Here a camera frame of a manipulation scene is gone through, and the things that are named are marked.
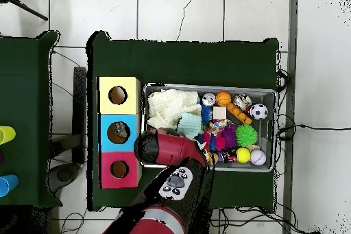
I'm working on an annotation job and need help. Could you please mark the yellow plastic cup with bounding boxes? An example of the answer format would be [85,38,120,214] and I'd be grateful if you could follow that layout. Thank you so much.
[0,125,16,145]

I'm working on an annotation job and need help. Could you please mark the mint green waffle cloth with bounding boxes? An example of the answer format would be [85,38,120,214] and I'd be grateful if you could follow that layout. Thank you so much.
[176,112,204,140]

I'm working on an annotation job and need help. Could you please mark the black cable bundle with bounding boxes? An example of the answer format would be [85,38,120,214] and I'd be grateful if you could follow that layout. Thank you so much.
[209,206,322,234]

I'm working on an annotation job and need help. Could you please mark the orange studded toy block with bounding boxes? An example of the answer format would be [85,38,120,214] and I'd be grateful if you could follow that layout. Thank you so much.
[226,102,252,125]

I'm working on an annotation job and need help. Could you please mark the white and black soccer ball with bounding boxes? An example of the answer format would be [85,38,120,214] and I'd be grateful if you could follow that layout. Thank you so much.
[250,104,269,121]

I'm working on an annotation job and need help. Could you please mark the white baseball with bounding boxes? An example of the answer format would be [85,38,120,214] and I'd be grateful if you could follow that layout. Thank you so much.
[250,150,267,166]

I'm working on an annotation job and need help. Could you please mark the small wooden cube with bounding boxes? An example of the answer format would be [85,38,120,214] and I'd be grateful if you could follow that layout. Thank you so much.
[213,106,228,121]

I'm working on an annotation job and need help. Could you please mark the cream yellow waffle cloth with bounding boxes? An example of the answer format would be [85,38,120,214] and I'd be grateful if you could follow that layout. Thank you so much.
[147,89,202,130]

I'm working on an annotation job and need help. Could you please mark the orange toy basketball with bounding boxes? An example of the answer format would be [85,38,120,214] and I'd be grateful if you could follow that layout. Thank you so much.
[215,91,232,108]

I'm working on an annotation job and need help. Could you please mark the green spiky toy with eyes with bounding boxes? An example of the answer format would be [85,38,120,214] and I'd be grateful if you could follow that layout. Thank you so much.
[234,124,258,148]

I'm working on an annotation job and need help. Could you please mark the black tripod leg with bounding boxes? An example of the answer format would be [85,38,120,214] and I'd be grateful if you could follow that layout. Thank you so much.
[0,0,49,22]

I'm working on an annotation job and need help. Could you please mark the blue plastic cup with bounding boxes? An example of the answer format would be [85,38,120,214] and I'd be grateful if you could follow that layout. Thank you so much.
[0,174,20,198]

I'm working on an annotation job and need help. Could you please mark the black cable with plug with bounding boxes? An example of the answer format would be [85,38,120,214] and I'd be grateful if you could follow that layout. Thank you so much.
[276,113,351,141]

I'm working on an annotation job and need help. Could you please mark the wooden box with three holes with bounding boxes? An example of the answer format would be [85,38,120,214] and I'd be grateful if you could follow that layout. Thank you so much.
[97,76,142,189]

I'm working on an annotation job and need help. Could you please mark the dark green table cloth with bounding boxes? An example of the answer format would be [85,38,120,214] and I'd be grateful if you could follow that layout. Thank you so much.
[86,30,280,213]

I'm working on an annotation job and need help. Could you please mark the silver wire mesh bin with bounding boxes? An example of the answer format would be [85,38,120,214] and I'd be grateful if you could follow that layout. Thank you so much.
[141,82,277,173]

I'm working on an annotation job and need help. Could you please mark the crushed clear plastic bottle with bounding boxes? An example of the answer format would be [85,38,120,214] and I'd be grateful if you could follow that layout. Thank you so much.
[113,121,129,140]

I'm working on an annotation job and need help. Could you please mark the green cloth side table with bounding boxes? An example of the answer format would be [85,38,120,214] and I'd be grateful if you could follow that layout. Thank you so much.
[0,30,62,209]

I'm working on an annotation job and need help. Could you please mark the coiled black cable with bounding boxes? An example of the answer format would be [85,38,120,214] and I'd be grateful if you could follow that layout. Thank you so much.
[275,69,291,92]

